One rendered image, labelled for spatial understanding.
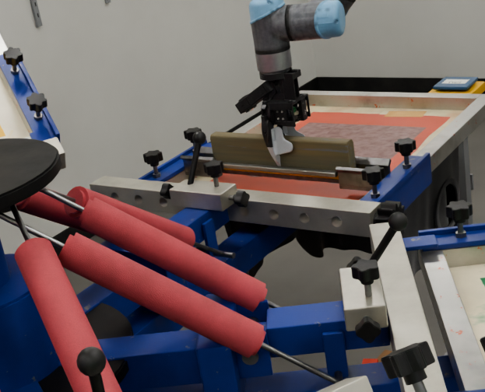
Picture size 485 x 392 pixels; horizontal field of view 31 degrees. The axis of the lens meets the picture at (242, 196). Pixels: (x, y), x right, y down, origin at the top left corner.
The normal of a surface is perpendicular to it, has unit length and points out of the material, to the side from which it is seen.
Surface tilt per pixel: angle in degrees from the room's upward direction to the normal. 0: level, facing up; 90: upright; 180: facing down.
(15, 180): 0
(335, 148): 90
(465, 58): 90
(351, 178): 90
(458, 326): 0
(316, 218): 90
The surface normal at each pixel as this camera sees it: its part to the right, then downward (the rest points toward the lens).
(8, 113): 0.11, -0.64
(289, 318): -0.15, -0.92
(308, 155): -0.55, 0.39
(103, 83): 0.83, 0.08
